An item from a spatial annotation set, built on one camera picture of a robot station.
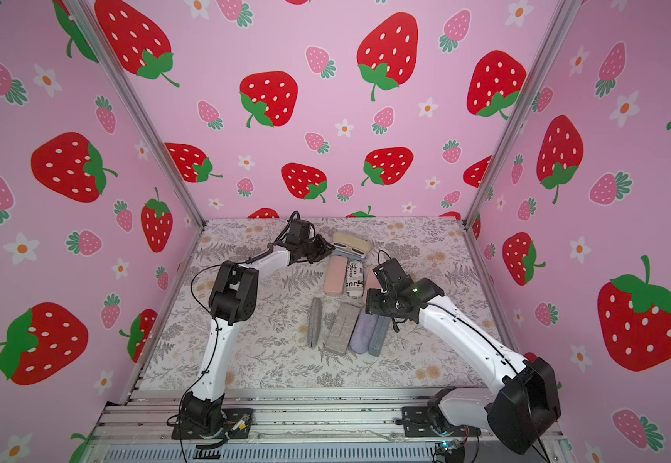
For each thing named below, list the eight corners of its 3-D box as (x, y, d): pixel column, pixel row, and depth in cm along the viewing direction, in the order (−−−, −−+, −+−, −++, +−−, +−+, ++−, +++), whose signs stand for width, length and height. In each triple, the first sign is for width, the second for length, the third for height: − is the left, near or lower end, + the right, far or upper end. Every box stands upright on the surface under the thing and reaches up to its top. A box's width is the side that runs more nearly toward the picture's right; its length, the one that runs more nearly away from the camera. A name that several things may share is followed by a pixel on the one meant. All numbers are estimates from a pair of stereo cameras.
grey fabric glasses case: (306, 349, 89) (304, 342, 84) (314, 305, 99) (312, 297, 94) (317, 350, 89) (315, 343, 84) (324, 306, 98) (322, 297, 94)
